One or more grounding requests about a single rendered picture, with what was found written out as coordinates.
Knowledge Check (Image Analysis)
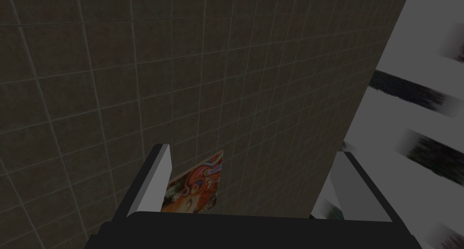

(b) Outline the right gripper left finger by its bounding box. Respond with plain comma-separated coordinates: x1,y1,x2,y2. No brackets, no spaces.
114,144,173,218

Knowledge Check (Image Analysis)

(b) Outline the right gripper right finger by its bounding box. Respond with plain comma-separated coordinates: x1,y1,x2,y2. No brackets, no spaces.
329,151,405,223

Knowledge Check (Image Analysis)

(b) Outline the colourful swirl wall picture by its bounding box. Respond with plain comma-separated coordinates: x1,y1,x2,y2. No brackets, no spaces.
161,150,225,214

